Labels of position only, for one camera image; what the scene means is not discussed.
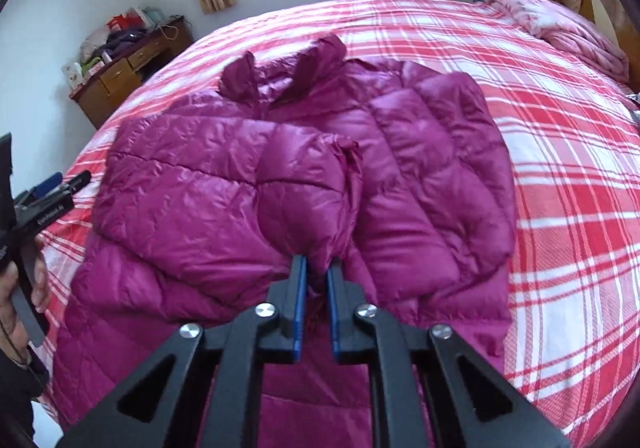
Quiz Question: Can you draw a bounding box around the clutter pile on desk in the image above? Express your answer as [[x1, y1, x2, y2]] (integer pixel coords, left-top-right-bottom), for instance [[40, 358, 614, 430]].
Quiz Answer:
[[61, 6, 164, 92]]

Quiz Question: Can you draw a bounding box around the pink folded quilt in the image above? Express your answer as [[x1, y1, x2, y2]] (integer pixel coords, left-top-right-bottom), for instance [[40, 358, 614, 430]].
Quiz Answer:
[[485, 0, 630, 84]]

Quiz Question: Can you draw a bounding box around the person's left hand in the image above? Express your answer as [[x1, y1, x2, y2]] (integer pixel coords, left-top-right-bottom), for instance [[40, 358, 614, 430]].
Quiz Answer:
[[1, 236, 50, 368]]

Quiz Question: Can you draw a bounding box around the brown wooden desk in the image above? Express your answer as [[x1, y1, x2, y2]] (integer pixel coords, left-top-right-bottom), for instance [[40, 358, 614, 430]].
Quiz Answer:
[[70, 16, 194, 130]]

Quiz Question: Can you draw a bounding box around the magenta quilted down jacket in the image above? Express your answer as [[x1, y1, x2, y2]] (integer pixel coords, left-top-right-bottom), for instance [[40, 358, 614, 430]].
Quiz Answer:
[[52, 35, 516, 447]]

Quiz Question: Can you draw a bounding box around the red plaid bed sheet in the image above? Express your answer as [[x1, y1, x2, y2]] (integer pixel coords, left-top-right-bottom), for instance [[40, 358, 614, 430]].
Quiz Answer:
[[41, 0, 639, 447]]

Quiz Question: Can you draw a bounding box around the wooden bed headboard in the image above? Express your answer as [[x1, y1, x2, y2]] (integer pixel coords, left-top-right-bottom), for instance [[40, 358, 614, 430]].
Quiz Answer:
[[580, 0, 639, 93]]

